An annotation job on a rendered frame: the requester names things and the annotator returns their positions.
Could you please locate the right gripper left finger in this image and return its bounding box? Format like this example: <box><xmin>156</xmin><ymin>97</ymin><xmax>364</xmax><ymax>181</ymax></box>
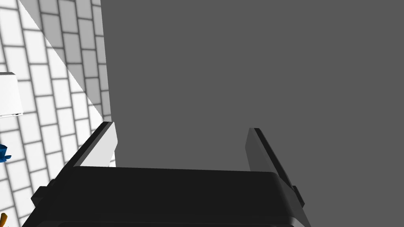
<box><xmin>65</xmin><ymin>121</ymin><xmax>118</xmax><ymax>173</ymax></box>

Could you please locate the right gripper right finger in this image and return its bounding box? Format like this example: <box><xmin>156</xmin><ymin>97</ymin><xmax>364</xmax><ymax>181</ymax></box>
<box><xmin>245</xmin><ymin>127</ymin><xmax>294</xmax><ymax>190</ymax></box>

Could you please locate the blue object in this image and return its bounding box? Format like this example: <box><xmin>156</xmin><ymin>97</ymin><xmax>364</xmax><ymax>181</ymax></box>
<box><xmin>0</xmin><ymin>144</ymin><xmax>12</xmax><ymax>163</ymax></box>

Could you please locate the white box-shaped object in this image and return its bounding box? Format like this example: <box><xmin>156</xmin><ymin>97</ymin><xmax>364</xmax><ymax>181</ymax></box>
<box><xmin>0</xmin><ymin>72</ymin><xmax>24</xmax><ymax>119</ymax></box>

